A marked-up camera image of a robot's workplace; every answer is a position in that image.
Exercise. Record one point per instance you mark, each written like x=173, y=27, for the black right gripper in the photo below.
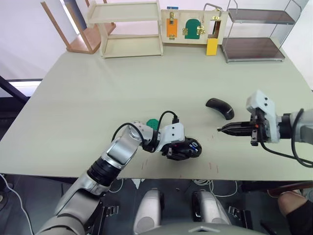
x=259, y=132

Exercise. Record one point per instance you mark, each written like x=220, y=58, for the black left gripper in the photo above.
x=171, y=151

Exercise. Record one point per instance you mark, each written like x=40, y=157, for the black mouse base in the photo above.
x=196, y=151

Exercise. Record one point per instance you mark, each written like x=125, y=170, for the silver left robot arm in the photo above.
x=117, y=151

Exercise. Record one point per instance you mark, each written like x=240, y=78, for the blue white battery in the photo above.
x=194, y=146

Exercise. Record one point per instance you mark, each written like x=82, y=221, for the black mouse cover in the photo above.
x=217, y=105

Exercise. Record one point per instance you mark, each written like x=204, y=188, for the green hexagonal holder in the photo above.
x=152, y=123

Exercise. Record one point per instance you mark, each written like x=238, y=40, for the silver rounded leg shell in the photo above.
x=146, y=210
x=210, y=210

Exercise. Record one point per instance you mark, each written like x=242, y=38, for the brown wooden chair edge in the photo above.
x=288, y=188

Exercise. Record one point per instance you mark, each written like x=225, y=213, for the grey robot torso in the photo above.
x=200, y=231

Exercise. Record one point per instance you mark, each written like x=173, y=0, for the metal rack with brown shelves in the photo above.
x=254, y=47

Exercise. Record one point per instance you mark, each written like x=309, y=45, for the black metal clamp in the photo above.
x=240, y=216
x=110, y=213

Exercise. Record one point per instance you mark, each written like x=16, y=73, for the yellow hinged door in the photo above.
x=211, y=47

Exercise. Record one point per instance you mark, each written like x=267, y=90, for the person bare leg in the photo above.
x=292, y=203

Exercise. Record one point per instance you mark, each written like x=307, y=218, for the green arched door panel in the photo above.
x=192, y=30

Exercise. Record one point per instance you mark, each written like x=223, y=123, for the light wooden two-tier shelf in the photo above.
x=132, y=47

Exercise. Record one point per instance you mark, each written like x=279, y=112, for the orange door panel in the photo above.
x=172, y=29

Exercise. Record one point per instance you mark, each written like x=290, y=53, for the wooden lock practice board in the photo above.
x=190, y=16

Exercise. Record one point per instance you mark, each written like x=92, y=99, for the blue card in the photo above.
x=172, y=8

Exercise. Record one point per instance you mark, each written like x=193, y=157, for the brown wooden stool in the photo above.
x=83, y=45

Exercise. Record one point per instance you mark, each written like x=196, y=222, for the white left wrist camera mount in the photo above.
x=172, y=133

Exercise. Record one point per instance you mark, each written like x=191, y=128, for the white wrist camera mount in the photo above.
x=265, y=107
x=172, y=133

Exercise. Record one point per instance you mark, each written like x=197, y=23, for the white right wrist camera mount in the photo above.
x=265, y=107

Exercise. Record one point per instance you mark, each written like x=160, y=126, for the black metal frame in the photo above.
x=14, y=90

